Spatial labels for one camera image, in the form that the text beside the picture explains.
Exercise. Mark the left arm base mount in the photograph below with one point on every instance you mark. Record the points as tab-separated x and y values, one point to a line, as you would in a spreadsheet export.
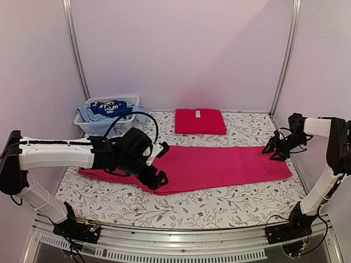
87	231

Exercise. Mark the front aluminium rail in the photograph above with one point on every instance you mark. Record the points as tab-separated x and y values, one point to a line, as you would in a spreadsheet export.
119	243

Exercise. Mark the dark blue garment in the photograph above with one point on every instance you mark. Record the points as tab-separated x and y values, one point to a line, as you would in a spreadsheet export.
112	109

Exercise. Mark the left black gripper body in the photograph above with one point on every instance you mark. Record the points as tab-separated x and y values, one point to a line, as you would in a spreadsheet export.
145	178

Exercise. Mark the pink garment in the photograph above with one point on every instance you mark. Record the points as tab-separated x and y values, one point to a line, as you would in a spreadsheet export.
200	168

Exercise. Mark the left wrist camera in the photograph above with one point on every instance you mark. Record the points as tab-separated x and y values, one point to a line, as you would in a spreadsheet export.
157	151

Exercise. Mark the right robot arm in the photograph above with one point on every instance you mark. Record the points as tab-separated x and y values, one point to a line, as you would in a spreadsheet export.
337	157

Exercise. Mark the right aluminium frame post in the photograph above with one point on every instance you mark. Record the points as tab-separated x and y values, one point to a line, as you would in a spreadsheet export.
292	32

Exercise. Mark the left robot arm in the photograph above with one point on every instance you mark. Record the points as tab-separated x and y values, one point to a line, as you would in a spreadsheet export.
132	153

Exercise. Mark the light blue cloth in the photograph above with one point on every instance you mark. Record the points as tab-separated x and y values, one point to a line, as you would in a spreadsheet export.
97	124

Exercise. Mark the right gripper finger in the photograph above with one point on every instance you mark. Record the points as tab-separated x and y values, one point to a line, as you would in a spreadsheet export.
270	146
280	156

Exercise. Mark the floral tablecloth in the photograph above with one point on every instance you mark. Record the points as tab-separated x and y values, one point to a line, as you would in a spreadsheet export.
237	206

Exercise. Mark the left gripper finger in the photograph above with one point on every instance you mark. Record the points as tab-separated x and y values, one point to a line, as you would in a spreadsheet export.
157	183
161	177

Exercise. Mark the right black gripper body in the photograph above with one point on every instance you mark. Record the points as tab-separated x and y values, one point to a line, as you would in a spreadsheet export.
290	142

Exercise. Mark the red t-shirt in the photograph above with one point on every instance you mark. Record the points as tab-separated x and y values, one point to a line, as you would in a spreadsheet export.
211	122

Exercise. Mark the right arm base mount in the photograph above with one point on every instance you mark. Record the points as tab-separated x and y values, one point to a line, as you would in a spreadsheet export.
298	225

